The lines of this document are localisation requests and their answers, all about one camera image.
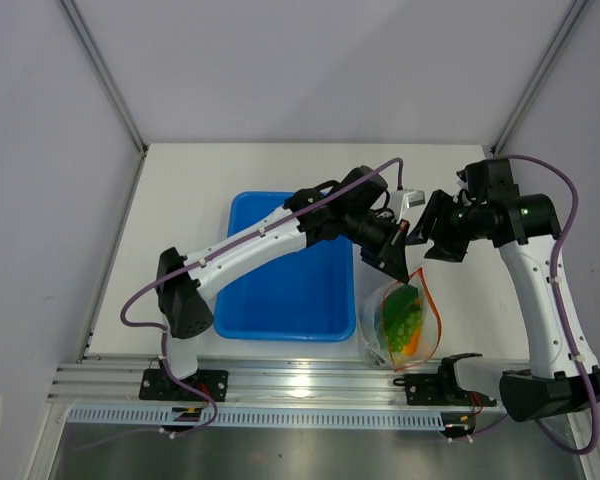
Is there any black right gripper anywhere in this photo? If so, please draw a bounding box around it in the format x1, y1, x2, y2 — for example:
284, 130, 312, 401
405, 190, 491, 264

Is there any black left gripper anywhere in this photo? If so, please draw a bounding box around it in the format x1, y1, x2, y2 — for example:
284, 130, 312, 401
341, 208, 410, 284

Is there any clear zip top bag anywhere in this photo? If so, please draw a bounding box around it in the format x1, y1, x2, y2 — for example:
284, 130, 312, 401
357, 267, 443, 372

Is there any green grape bunch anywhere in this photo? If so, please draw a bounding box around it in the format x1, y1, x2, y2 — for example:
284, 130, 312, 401
385, 310, 423, 353

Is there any green chili pepper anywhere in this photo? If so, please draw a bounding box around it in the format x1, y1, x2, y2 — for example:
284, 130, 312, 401
381, 285, 421, 327

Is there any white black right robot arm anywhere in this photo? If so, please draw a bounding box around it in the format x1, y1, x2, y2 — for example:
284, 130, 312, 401
406, 158, 600, 422

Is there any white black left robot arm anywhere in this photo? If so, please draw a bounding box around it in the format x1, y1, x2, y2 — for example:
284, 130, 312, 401
155, 166, 408, 400

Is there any blue plastic tray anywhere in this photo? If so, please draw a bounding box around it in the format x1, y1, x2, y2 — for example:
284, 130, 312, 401
213, 190, 357, 343

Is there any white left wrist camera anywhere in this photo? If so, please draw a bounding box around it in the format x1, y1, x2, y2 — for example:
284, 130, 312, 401
388, 189, 426, 221

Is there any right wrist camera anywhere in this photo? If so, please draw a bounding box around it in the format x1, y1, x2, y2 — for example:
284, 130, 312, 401
456, 158, 520, 203

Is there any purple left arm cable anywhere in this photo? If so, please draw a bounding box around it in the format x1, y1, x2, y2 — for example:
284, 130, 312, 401
118, 157, 405, 441

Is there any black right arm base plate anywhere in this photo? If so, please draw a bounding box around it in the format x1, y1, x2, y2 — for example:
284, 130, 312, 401
392, 373, 466, 406

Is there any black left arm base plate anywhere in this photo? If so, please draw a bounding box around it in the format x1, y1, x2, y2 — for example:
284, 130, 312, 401
138, 368, 230, 403

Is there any white slotted cable duct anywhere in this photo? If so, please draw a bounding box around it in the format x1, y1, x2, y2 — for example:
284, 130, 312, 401
67, 405, 445, 431

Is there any aluminium mounting rail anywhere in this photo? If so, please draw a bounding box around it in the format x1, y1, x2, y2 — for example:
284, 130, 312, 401
47, 359, 406, 409

